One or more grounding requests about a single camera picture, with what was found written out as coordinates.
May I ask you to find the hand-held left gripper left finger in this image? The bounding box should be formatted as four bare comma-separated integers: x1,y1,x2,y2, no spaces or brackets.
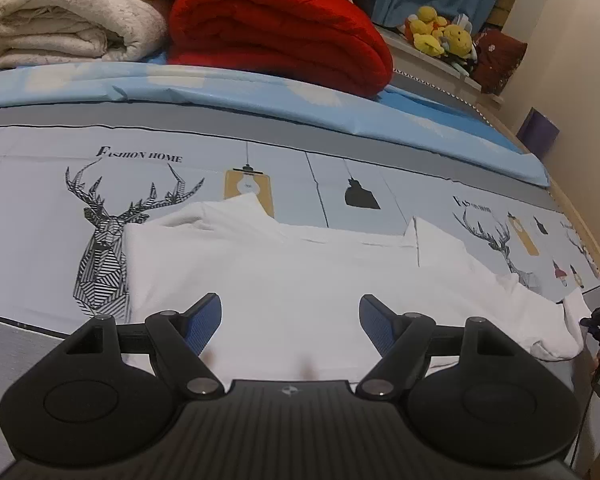
57,292,226,401

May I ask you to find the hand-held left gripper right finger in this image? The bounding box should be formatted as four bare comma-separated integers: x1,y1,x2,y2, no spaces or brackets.
355,294,528,401

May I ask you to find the white garment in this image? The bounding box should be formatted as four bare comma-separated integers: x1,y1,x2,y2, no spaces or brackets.
124,192,593,386

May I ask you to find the purple box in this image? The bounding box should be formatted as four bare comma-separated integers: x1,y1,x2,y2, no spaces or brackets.
517,107,561,152

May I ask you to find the white window ledge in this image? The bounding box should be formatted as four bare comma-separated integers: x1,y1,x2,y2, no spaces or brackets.
373,22,506,107

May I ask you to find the dark red cushion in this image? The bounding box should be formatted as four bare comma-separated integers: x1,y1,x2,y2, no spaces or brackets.
472,29,529,95

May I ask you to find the yellow plush toy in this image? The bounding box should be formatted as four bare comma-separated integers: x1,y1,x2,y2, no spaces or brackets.
442,24,475,59
412,33,446,57
405,6,448,36

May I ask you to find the red folded blanket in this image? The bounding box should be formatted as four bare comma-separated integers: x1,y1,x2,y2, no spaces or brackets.
168,0,395,99

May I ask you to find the cream folded blanket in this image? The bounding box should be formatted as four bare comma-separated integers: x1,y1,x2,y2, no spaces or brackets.
0,0,192,69

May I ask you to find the thin black cable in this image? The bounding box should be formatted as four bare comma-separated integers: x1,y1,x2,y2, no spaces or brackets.
566,390,592,466

